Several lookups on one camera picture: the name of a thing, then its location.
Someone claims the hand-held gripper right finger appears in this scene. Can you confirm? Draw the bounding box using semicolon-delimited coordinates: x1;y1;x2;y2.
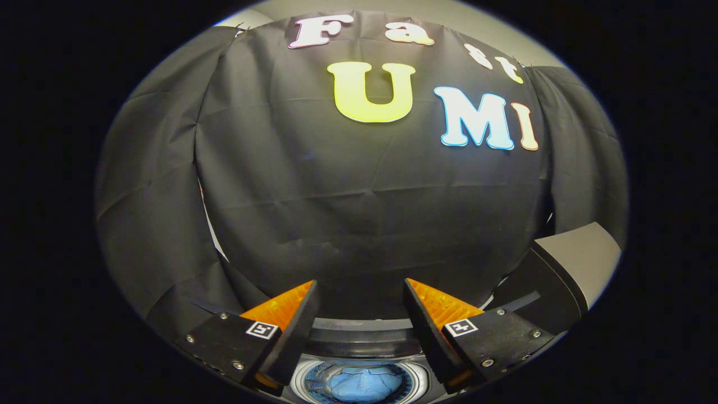
404;278;561;394

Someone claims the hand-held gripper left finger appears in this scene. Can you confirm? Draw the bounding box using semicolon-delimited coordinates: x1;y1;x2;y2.
176;280;320;396

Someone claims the dark washing machine lid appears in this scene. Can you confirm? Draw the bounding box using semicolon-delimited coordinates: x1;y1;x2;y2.
289;356;432;404

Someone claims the dark grey washing machine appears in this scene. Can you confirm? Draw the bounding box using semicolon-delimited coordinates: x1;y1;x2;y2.
280;317;449;404

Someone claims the light blue polo shirt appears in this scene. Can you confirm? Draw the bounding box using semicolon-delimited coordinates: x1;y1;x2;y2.
327;366;403;403

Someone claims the black backdrop cloth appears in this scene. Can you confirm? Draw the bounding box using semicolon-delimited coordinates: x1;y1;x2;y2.
94;10;629;337

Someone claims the beige cabinet with dark trim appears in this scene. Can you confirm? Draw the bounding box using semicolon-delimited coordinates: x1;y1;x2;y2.
494;222;622;337

